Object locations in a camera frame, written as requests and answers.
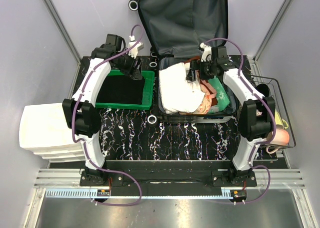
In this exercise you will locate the white stacked storage bins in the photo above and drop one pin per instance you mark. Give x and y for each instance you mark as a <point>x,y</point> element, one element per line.
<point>43,131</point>

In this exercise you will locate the pink floral garment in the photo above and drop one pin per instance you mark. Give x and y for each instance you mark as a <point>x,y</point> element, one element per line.
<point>209,98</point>

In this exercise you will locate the green plastic tray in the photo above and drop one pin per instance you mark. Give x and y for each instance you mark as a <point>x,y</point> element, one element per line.
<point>147,100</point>

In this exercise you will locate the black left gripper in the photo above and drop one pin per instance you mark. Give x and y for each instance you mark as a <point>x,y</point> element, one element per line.
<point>137,74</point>

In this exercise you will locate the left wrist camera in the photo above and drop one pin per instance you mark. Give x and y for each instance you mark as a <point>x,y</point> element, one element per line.
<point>115,43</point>

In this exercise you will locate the yellow mug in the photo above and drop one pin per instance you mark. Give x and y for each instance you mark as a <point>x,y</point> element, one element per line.
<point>279,121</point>

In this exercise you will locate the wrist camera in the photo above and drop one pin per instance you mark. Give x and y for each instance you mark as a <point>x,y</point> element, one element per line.
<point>115,43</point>
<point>219,55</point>

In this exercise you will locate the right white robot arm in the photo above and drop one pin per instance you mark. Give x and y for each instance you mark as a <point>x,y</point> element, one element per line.
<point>256,122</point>

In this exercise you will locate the black cloth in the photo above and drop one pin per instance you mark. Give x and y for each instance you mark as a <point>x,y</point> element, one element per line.
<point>121,89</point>

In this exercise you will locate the black wire basket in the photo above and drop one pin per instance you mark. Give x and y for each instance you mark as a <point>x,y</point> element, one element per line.
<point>277,95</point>

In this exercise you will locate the teal green garment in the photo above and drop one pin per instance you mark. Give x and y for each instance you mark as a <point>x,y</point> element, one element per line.
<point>222,98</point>

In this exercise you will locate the space astronaut hard-shell suitcase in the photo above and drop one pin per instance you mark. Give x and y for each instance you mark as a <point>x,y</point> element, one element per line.
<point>190,57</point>

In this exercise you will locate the white cable duct strip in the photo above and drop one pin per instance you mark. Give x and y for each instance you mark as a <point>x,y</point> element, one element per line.
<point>220,193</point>

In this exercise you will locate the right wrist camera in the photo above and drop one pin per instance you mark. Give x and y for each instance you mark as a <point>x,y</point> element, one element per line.
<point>219,55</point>

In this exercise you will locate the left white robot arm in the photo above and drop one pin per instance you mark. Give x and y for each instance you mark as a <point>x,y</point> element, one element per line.
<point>80,111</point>

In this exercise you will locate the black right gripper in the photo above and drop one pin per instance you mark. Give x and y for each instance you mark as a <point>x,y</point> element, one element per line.
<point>196,64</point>

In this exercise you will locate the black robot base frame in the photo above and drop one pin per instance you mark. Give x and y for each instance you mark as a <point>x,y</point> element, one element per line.
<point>186,177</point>

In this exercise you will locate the black round object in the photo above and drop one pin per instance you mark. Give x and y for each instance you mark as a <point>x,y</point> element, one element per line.
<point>263,89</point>

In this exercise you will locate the peach pink mug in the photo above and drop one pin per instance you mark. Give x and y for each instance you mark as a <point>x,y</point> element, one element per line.
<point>281,138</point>

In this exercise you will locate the white towel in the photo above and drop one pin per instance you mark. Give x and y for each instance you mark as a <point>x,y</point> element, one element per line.
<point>177,94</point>

